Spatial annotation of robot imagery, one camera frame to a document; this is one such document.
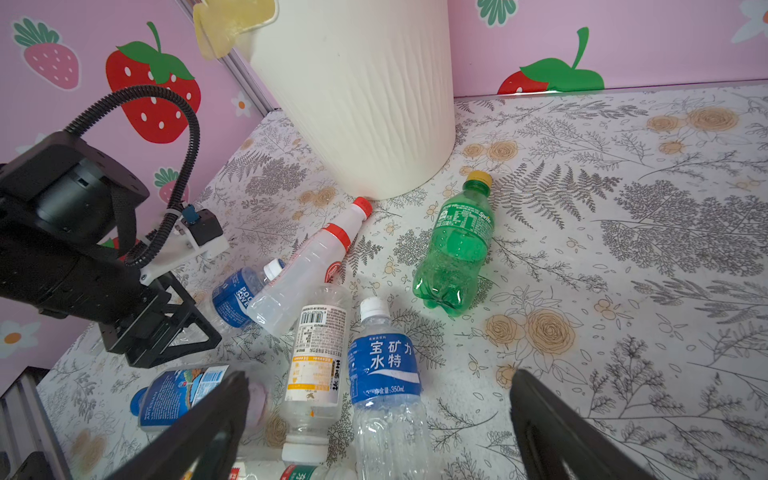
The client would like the blue cap bottle blue label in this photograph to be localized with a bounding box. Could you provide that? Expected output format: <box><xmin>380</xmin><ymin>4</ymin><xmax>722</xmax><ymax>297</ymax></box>
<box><xmin>130</xmin><ymin>363</ymin><xmax>269</xmax><ymax>434</ymax></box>

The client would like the small bottle red green label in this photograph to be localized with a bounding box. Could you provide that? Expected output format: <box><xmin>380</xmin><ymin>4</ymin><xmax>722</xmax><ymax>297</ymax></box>
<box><xmin>229</xmin><ymin>460</ymin><xmax>358</xmax><ymax>480</ymax></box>

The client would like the clear bottle orange white label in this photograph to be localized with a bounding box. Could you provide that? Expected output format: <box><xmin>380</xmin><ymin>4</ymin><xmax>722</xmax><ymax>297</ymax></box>
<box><xmin>281</xmin><ymin>284</ymin><xmax>352</xmax><ymax>465</ymax></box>

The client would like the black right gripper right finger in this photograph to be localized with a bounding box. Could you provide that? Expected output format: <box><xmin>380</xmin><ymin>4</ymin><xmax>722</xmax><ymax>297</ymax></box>
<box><xmin>509</xmin><ymin>370</ymin><xmax>652</xmax><ymax>480</ymax></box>

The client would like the yellow bin liner bag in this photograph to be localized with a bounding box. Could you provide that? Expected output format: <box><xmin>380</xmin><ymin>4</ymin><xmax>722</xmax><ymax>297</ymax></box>
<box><xmin>192</xmin><ymin>0</ymin><xmax>279</xmax><ymax>60</ymax></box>

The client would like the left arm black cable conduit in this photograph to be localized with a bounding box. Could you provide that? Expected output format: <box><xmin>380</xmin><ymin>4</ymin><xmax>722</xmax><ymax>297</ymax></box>
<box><xmin>62</xmin><ymin>85</ymin><xmax>201</xmax><ymax>269</ymax></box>

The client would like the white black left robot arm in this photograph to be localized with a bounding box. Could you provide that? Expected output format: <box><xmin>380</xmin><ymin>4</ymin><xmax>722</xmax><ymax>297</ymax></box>
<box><xmin>1</xmin><ymin>131</ymin><xmax>221</xmax><ymax>368</ymax></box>

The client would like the aluminium frame rail front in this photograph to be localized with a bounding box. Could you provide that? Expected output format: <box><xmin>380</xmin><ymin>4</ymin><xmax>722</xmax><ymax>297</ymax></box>
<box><xmin>1</xmin><ymin>367</ymin><xmax>72</xmax><ymax>479</ymax></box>

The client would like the clear bottle blue Chinese label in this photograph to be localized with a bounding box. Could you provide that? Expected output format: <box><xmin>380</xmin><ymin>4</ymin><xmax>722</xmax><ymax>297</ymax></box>
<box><xmin>348</xmin><ymin>297</ymin><xmax>440</xmax><ymax>479</ymax></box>

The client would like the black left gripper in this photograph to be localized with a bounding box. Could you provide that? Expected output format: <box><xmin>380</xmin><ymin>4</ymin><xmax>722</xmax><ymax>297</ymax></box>
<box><xmin>1</xmin><ymin>233</ymin><xmax>222</xmax><ymax>368</ymax></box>

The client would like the green soda bottle yellow cap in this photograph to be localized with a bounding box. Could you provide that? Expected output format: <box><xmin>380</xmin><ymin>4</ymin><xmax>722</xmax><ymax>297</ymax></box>
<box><xmin>412</xmin><ymin>170</ymin><xmax>495</xmax><ymax>317</ymax></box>

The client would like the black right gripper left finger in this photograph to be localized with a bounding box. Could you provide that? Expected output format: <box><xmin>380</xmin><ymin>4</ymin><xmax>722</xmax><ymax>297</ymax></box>
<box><xmin>110</xmin><ymin>371</ymin><xmax>249</xmax><ymax>479</ymax></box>

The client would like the cream plastic waste bin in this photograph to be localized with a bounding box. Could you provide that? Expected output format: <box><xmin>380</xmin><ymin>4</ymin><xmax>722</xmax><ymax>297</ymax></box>
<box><xmin>237</xmin><ymin>1</ymin><xmax>456</xmax><ymax>200</ymax></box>

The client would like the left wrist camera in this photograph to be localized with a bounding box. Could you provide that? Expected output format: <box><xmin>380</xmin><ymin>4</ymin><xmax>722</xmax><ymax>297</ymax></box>
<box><xmin>140</xmin><ymin>205</ymin><xmax>230</xmax><ymax>286</ymax></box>

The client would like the white bottle red cap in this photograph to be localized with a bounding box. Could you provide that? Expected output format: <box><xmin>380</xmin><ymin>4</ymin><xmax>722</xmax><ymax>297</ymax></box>
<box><xmin>246</xmin><ymin>197</ymin><xmax>373</xmax><ymax>337</ymax></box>

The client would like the left aluminium corner post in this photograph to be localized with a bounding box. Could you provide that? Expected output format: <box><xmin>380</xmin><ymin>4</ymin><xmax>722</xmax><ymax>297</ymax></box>
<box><xmin>177</xmin><ymin>1</ymin><xmax>275</xmax><ymax>116</ymax></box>

